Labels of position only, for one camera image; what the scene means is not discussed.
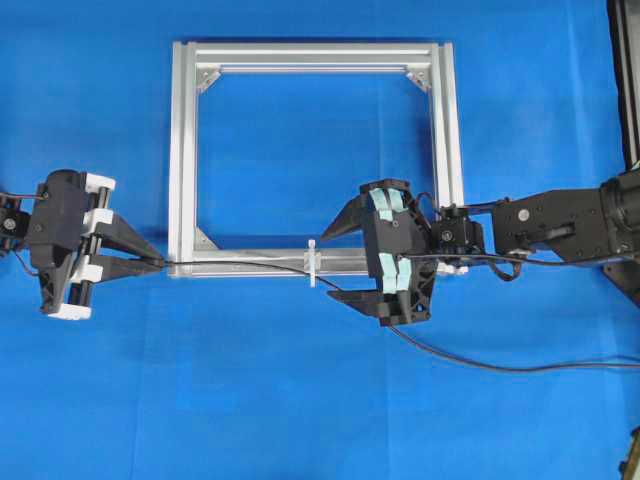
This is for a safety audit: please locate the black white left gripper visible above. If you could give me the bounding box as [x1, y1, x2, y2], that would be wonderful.
[25, 170, 165, 321]

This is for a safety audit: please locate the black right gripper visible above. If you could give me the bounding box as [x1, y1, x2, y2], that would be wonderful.
[320, 179, 437, 326]

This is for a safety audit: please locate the black wire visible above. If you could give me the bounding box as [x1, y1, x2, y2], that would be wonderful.
[162, 258, 640, 372]

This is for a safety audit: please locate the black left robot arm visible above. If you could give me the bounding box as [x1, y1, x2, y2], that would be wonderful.
[1, 170, 166, 321]

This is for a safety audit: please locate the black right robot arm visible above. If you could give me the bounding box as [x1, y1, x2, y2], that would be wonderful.
[322, 170, 639, 327]

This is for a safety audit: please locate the blue table mat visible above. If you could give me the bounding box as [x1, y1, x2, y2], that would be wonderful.
[1, 1, 639, 479]

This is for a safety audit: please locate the yellow-green object at edge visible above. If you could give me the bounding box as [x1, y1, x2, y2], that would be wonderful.
[618, 426, 640, 480]

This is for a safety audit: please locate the white string loop holder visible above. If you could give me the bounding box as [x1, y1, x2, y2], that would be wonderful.
[304, 239, 318, 288]

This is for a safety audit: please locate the square aluminium extrusion frame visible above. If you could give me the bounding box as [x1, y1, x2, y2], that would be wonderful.
[168, 42, 465, 278]

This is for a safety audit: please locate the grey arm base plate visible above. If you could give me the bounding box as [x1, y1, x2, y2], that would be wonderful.
[603, 261, 640, 306]

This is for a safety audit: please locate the black metal rail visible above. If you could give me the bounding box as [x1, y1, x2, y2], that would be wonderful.
[607, 0, 639, 171]

